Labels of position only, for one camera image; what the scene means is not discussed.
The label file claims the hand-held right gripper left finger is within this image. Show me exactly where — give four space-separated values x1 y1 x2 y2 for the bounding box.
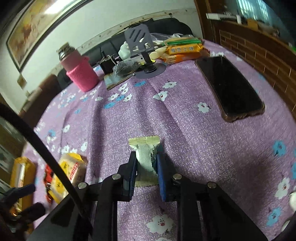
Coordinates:
28 151 138 241

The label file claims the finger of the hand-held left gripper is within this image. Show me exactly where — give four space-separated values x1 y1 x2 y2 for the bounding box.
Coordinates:
15 203 45 223
3 184 36 201

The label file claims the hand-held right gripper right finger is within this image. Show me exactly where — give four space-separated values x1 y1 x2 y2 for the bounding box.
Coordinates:
156 142 269 241

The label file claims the small white snack packet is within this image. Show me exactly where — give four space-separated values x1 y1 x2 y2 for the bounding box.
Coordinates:
128 136 160 188

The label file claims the yellow snack packet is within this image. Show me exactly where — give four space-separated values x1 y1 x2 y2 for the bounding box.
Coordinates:
9 157 37 210

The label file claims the dark red snack packet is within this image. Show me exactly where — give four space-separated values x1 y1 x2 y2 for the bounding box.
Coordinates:
43 164 55 204

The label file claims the beige cracker packet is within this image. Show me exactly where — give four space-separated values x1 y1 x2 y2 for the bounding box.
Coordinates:
59 152 88 187

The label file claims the brown chair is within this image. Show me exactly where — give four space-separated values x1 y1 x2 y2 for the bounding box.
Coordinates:
18 74 62 128

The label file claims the pale flat notebook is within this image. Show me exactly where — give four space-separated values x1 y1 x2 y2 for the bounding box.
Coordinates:
104 73 136 91

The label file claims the clear bag with dark contents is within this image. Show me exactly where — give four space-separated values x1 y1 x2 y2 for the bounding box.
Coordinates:
112 59 139 77

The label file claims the black smartphone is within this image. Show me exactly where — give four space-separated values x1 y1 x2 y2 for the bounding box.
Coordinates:
195 56 265 123

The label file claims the small black box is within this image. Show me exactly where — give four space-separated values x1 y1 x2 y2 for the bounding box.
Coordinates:
100 54 119 75

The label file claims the pink bottle with knitted sleeve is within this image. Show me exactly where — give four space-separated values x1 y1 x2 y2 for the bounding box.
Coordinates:
57 42 100 92

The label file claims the orange biscuit packet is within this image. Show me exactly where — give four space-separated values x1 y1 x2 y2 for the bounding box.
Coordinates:
162 51 210 65
165 44 204 56

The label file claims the cream snack packet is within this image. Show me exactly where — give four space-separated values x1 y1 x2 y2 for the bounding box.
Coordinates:
149 46 167 60

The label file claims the white glove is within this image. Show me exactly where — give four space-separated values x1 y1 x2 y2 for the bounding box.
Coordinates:
119 41 131 59

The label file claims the green striped snack packet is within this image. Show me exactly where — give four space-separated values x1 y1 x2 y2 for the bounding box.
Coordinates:
163 36 202 47

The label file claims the grey phone stand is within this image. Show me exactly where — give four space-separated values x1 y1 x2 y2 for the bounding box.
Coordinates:
124 24 167 79

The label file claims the black sofa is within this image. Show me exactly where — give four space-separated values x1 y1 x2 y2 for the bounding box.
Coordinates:
57 17 194 89

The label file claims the wooden counter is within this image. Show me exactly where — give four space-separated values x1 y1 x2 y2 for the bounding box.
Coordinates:
194 0 296 115

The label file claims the framed painting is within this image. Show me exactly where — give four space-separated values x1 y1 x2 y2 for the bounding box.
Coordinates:
6 0 93 73

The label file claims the long white box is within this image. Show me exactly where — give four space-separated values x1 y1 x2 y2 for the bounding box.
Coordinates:
206 13 238 21

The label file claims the black cable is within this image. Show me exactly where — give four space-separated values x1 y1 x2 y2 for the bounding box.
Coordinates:
0 103 93 241

